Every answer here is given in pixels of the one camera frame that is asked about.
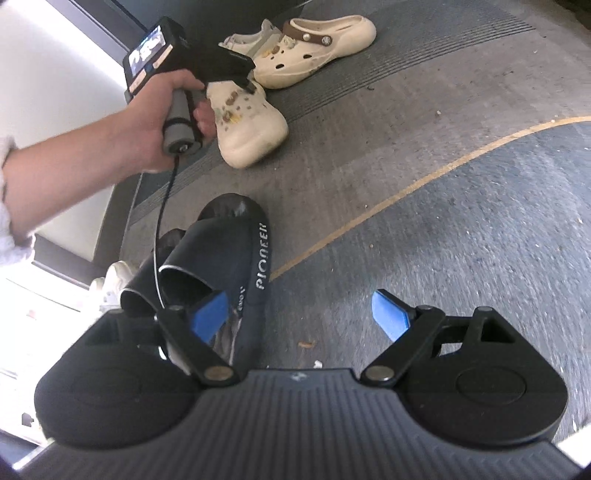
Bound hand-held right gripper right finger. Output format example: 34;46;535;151
360;290;515;386

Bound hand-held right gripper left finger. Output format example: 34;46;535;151
88;292;238;386

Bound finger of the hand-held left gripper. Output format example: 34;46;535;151
228;69;258;97

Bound cream clog with brown strap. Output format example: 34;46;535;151
253;15;377;90
205;78;290;169

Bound black slide sandal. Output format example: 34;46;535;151
119;228;218;324
196;194;274;370

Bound white chunky leather sneaker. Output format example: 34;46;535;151
90;261;134;315

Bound person's left forearm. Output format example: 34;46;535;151
0;111;123;241

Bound person's left hand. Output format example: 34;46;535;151
108;69;218;174

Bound grey floor mat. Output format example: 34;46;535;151
92;0;591;444

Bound white fuzzy sleeve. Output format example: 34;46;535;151
0;136;38;267

